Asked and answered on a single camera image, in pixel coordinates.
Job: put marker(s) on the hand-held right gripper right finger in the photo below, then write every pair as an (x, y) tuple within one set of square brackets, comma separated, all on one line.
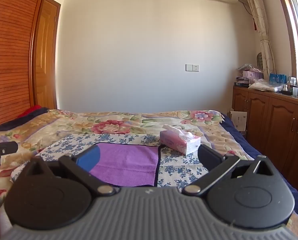
[(209, 156)]

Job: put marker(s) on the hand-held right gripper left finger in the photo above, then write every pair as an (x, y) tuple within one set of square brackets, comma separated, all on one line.
[(88, 158)]

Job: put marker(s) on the purple towel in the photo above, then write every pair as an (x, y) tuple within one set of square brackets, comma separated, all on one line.
[(129, 162)]

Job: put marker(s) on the blue floral white cloth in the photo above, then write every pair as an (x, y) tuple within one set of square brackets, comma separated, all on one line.
[(179, 165)]

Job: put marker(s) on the pink tissue box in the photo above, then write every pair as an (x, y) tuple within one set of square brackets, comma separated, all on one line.
[(180, 140)]

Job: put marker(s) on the white paper envelope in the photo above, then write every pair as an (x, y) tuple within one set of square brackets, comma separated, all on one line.
[(239, 121)]

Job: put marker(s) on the red cloth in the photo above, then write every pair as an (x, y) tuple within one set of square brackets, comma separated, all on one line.
[(33, 110)]

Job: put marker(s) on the wooden cabinet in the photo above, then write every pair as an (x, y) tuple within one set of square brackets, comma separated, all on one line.
[(276, 120)]

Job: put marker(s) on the stack of dark books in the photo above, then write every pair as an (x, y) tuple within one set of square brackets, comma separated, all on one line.
[(241, 82)]

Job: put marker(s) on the clear plastic bag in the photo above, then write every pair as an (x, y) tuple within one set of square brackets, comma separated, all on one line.
[(264, 85)]

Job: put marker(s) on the pink cardboard box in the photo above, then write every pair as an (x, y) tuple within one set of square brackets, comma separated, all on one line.
[(252, 75)]

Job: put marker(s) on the wooden louvred wardrobe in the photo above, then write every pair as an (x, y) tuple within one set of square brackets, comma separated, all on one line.
[(10, 55)]

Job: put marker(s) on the wooden door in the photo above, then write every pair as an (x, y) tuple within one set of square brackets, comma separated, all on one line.
[(46, 55)]

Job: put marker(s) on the small white bottle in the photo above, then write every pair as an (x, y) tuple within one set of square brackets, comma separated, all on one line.
[(284, 88)]

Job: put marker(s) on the blue cardboard box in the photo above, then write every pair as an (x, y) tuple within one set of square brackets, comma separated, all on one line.
[(277, 78)]

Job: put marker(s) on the woven hand fan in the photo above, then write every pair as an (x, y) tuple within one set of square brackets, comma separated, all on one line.
[(259, 58)]

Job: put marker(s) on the patterned beige curtain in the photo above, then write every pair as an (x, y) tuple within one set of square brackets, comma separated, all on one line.
[(262, 30)]

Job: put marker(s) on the wooden framed window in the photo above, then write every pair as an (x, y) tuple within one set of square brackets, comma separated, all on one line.
[(295, 25)]

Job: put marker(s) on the white wall socket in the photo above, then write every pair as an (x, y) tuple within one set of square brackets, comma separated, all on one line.
[(192, 67)]

